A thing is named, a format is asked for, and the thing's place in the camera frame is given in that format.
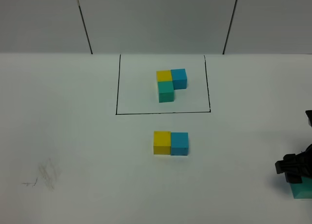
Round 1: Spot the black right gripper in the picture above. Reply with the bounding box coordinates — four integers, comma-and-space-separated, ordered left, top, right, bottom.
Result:
275, 145, 312, 184

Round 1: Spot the blue template cube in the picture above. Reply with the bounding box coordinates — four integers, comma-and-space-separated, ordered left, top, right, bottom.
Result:
171, 69, 187, 90

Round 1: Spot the green template cube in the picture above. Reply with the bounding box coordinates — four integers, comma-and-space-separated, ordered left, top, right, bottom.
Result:
157, 81, 175, 102

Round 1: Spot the yellow template cube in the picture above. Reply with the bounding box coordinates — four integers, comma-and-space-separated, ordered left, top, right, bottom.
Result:
156, 70, 174, 92

